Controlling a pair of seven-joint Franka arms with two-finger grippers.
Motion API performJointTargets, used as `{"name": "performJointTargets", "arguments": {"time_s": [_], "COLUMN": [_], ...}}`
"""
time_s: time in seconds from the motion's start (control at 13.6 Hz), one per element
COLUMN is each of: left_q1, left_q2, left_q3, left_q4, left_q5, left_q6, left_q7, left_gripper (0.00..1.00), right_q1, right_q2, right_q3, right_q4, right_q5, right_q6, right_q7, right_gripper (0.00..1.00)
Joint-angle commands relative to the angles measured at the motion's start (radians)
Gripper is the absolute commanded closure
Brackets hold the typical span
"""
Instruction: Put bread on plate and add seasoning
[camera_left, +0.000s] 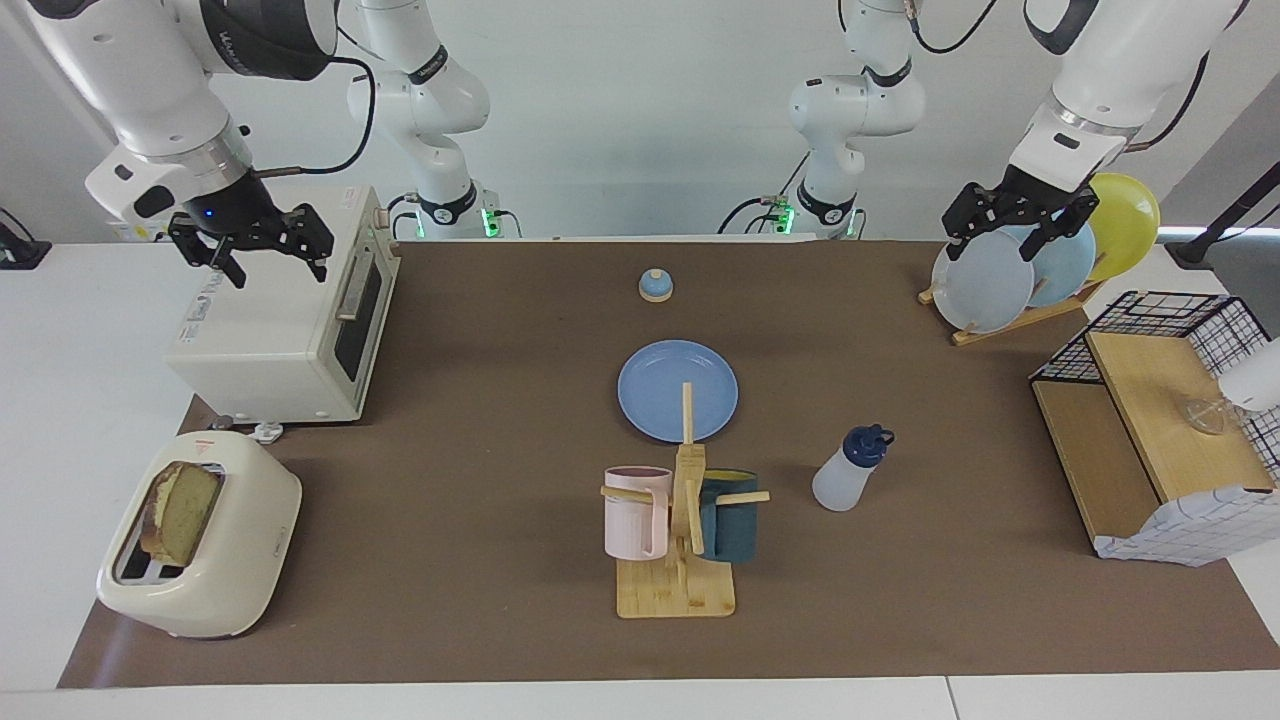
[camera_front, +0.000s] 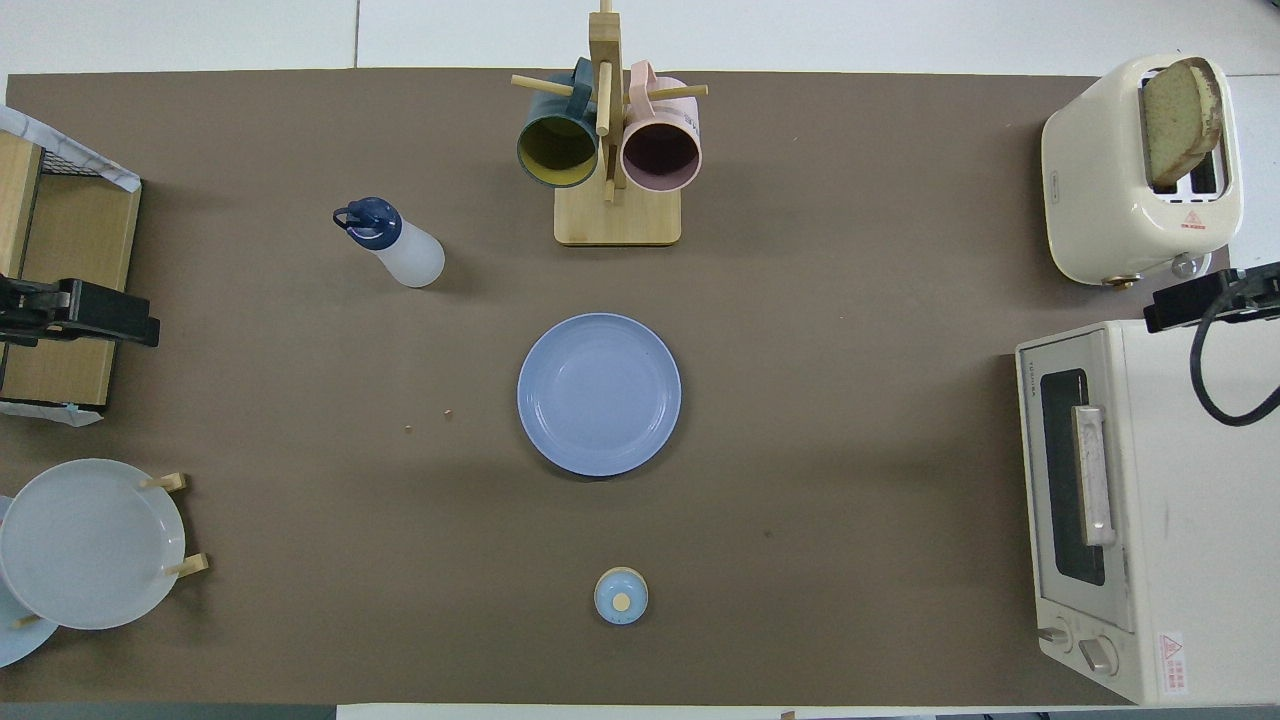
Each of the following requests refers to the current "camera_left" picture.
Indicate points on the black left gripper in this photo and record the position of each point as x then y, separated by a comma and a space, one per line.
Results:
1035, 190

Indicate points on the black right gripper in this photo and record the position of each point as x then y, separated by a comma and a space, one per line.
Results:
225, 205

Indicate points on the toast bread slice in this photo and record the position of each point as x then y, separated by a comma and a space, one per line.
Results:
185, 510

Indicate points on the seasoning bottle with navy cap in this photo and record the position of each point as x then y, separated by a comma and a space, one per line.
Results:
840, 480

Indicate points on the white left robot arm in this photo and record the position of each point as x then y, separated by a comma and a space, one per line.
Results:
1120, 60

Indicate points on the light blue plate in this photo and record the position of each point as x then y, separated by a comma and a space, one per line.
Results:
1065, 270

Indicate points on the grey plate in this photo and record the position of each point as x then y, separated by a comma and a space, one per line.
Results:
985, 290

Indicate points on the wooden plate rack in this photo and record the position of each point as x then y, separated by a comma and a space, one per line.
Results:
1020, 317

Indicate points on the yellow plate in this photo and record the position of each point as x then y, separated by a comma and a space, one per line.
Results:
1130, 225

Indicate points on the blue round plate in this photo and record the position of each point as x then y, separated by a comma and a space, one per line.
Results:
660, 390

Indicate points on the white toaster oven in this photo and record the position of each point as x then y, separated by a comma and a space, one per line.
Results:
260, 340

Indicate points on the white power strip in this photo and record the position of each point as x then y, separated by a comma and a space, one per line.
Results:
135, 232

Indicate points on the wooden shelf box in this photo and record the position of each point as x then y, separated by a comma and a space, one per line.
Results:
1150, 400

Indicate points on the black clamp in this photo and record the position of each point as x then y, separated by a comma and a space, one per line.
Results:
20, 252

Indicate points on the clear glass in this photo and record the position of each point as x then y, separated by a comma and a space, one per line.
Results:
1208, 415

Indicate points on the white cylinder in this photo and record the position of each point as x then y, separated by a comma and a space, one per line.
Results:
1255, 385

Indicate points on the brown table mat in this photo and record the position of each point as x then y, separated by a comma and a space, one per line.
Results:
480, 450

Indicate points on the cream two-slot toaster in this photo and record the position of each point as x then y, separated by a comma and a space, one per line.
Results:
230, 560

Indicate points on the white checked cloth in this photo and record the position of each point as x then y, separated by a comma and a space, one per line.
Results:
1180, 525

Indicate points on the small blue call bell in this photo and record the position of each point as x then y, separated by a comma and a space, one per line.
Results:
656, 288

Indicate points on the dark teal mug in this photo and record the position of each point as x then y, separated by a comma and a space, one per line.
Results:
730, 525

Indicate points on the pink ribbed mug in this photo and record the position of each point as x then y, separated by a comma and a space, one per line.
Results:
630, 520

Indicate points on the wooden mug rack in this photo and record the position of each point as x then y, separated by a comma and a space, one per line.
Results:
675, 595

